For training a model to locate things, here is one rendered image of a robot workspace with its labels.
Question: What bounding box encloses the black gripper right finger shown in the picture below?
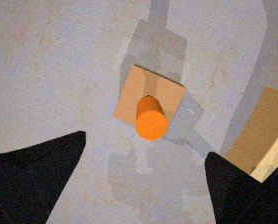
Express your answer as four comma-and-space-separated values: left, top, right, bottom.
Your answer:
204, 152, 278, 224

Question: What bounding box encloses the orange cylinder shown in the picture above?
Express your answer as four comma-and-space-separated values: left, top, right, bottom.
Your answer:
135, 96, 168, 140

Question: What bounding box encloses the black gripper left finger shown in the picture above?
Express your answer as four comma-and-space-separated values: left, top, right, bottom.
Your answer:
0, 131, 87, 224

